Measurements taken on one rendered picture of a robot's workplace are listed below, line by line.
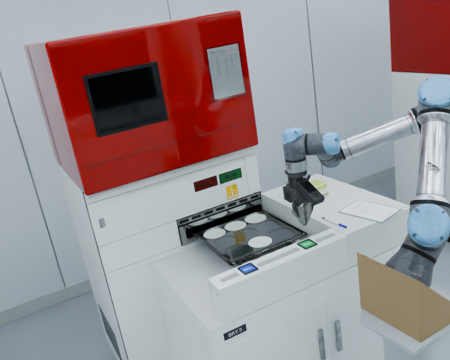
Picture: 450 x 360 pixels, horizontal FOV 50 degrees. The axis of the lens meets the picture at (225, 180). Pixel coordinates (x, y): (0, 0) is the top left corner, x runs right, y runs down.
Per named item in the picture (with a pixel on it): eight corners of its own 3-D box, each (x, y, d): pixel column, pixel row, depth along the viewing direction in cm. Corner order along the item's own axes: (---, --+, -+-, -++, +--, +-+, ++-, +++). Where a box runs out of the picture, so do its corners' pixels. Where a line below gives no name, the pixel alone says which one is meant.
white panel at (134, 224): (105, 276, 213) (82, 192, 199) (262, 218, 245) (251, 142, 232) (106, 279, 210) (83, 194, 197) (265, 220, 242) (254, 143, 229)
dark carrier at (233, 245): (196, 234, 221) (196, 233, 221) (260, 211, 235) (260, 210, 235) (231, 263, 192) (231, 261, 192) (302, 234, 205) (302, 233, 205)
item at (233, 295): (213, 312, 175) (206, 278, 170) (333, 258, 197) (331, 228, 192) (225, 325, 167) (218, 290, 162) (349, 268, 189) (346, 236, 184)
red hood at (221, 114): (55, 160, 257) (22, 44, 238) (193, 123, 289) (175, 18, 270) (86, 197, 193) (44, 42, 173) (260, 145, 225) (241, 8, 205)
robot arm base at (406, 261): (436, 296, 156) (450, 268, 157) (412, 280, 148) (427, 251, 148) (398, 277, 169) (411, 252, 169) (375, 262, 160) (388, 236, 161)
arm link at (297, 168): (310, 158, 171) (291, 165, 167) (311, 171, 172) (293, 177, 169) (298, 154, 177) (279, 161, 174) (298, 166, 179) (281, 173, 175)
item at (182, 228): (181, 244, 224) (178, 226, 221) (262, 215, 242) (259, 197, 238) (183, 246, 223) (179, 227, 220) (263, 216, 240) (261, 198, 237)
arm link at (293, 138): (303, 131, 164) (278, 133, 167) (306, 162, 167) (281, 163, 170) (307, 126, 170) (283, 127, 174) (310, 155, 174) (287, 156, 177)
